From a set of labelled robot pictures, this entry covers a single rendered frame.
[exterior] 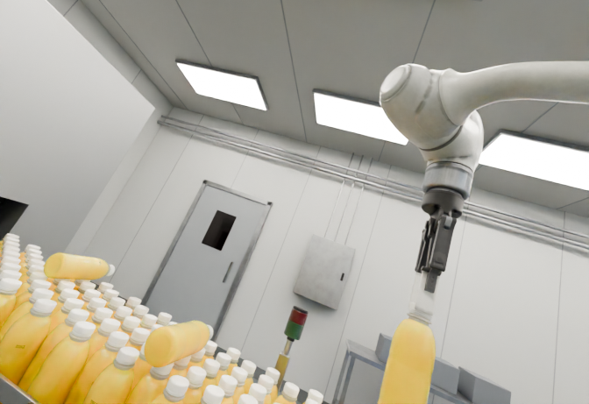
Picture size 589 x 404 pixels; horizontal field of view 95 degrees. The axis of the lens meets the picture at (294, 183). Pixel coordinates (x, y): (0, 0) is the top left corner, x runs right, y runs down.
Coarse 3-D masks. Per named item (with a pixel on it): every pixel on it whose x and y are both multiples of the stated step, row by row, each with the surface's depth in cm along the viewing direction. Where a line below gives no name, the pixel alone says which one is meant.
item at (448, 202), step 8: (432, 192) 55; (440, 192) 54; (448, 192) 53; (424, 200) 56; (432, 200) 54; (440, 200) 53; (448, 200) 53; (456, 200) 53; (424, 208) 56; (432, 208) 55; (440, 208) 53; (448, 208) 52; (456, 208) 52; (432, 216) 56; (456, 216) 55
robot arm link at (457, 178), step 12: (432, 168) 57; (444, 168) 55; (456, 168) 54; (468, 168) 54; (432, 180) 56; (444, 180) 54; (456, 180) 53; (468, 180) 54; (456, 192) 54; (468, 192) 54
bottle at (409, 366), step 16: (416, 320) 48; (400, 336) 47; (416, 336) 46; (432, 336) 46; (400, 352) 46; (416, 352) 44; (432, 352) 45; (400, 368) 44; (416, 368) 44; (432, 368) 45; (384, 384) 46; (400, 384) 43; (416, 384) 43; (384, 400) 44; (400, 400) 42; (416, 400) 42
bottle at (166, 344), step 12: (180, 324) 59; (192, 324) 62; (204, 324) 67; (156, 336) 54; (168, 336) 54; (180, 336) 55; (192, 336) 59; (204, 336) 64; (156, 348) 54; (168, 348) 53; (180, 348) 54; (192, 348) 59; (156, 360) 53; (168, 360) 52
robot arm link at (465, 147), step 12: (468, 120) 55; (480, 120) 58; (468, 132) 54; (480, 132) 57; (444, 144) 53; (456, 144) 53; (468, 144) 54; (480, 144) 56; (432, 156) 57; (444, 156) 55; (456, 156) 55; (468, 156) 55; (480, 156) 57
